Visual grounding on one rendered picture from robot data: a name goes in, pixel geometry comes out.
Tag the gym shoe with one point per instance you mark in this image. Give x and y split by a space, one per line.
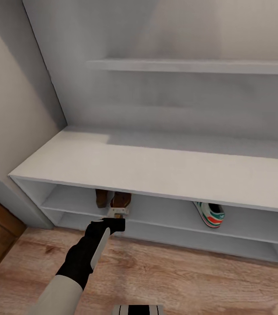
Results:
212 214

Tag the sandal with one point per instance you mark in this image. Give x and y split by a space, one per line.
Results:
101 198
120 200

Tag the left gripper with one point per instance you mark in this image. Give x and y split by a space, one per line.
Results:
118 224

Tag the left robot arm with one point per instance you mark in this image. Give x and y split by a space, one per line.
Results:
63 293

